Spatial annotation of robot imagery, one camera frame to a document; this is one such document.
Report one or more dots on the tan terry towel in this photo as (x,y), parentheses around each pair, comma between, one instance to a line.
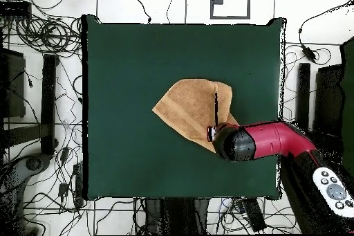
(188,103)

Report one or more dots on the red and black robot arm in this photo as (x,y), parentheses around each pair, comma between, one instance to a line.
(265,139)

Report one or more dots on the black power strip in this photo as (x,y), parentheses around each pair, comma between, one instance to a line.
(253,215)

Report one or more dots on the dark green table cloth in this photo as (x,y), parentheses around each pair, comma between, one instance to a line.
(124,67)

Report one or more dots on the black equipment box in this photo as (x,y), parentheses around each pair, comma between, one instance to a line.
(329,100)
(13,86)

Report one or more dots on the green cloth beside table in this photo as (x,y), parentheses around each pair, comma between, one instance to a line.
(349,94)

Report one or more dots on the dark wheeled stand base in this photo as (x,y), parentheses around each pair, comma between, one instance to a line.
(33,164)

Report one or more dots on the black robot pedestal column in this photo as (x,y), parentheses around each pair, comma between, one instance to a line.
(177,213)

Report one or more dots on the grey rectangular frame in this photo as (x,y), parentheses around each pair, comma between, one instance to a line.
(229,17)

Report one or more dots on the flat black switch box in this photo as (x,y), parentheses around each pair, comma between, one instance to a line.
(15,9)

